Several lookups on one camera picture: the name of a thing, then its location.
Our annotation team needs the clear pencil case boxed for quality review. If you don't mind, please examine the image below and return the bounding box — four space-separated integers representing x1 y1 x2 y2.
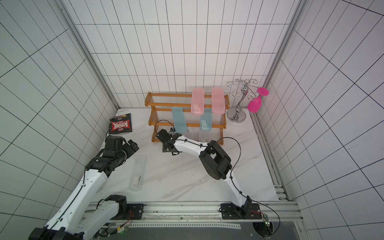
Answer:
199 131 212 143
185 127 200 141
129 155 148 192

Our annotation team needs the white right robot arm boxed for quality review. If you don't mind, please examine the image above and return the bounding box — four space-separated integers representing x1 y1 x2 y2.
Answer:
156 129 252 219

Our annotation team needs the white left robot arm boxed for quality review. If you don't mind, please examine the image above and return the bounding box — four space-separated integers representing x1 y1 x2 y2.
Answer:
29 136 139 240

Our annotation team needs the wooden three-tier shelf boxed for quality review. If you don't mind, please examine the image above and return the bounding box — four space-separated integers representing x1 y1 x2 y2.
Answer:
145 92 230 142

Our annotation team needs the black red snack bag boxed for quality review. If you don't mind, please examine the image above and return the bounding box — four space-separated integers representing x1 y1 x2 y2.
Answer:
108 114 133 135

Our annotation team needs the chrome glass holder stand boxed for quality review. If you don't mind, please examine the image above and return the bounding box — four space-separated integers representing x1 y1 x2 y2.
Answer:
226 79 259 124

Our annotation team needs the pink plastic wine glass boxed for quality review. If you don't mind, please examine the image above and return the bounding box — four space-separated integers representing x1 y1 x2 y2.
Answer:
247 88 269 113

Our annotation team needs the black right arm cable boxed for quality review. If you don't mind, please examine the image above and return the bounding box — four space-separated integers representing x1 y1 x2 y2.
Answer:
153 119 281 238

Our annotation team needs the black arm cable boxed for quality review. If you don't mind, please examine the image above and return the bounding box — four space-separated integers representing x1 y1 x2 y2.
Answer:
153 119 281 238
56 128 112 223

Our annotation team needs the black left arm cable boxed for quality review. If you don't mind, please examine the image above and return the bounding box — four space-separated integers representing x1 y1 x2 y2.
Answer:
56 128 112 223

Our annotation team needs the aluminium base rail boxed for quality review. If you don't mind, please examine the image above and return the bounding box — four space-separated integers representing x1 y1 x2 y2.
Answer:
101 202 304 231

